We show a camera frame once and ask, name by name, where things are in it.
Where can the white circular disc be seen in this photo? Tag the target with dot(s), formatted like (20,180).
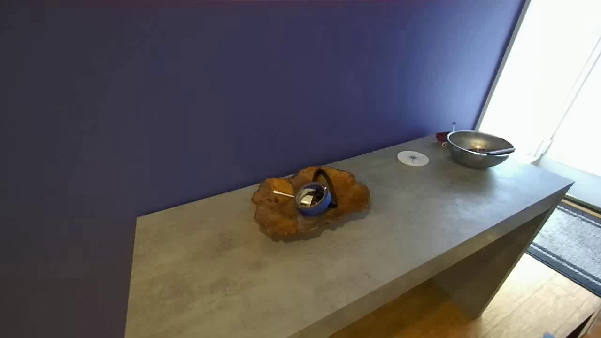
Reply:
(414,157)

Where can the small red object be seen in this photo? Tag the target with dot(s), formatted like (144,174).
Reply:
(443,137)

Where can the brown plush toy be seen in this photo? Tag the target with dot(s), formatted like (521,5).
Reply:
(283,216)

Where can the grey concrete-look cabinet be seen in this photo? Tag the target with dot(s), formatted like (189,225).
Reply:
(351,249)

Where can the metal bowl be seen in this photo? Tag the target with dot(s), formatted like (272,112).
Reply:
(471,156)

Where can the dark door mat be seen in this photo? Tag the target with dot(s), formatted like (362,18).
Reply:
(574,240)

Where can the white window frame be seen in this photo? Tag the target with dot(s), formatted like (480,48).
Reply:
(501,80)

